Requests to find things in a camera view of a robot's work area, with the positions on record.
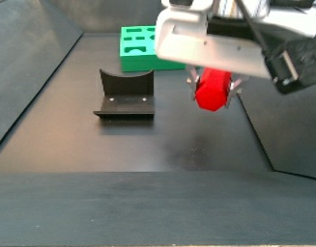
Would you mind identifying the red hexagonal prism block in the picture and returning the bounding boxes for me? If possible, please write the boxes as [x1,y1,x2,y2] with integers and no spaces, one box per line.
[194,68,230,111]

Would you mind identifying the green foam shape-sorter board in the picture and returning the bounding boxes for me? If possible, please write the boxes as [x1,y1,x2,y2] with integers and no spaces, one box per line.
[119,25,185,72]

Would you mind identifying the black curved cradle stand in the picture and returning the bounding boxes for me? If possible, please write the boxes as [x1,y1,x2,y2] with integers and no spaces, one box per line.
[92,69,155,119]

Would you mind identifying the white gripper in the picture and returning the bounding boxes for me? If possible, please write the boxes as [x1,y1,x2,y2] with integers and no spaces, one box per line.
[155,0,316,105]

